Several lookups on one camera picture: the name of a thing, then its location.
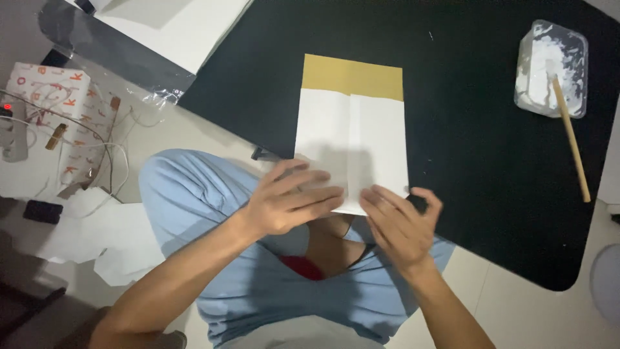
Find white power strip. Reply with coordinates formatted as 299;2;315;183
0;102;30;163

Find white and gold paper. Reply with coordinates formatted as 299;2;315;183
294;54;410;216

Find stack of white paper sheets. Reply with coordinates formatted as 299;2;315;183
63;0;255;76

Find small black box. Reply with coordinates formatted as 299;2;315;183
23;200;64;225

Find crumpled white paper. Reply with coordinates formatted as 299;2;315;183
36;186;168;287

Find red object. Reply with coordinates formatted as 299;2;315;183
279;255;325;281

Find wooden stick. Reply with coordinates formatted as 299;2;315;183
551;75;592;203

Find black mat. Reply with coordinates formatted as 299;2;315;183
177;0;620;292

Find white cable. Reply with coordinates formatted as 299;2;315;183
0;90;163;219

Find clear plastic glue container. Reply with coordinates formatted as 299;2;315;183
514;19;589;119

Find person's light blue shorts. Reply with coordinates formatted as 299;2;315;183
139;149;456;349

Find person's left hand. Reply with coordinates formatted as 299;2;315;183
243;158;345;238

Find clear plastic wrap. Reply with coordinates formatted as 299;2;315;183
38;0;197;107

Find pale round object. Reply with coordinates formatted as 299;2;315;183
589;244;620;328

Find person's right hand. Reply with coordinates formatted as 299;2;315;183
359;185;443;272

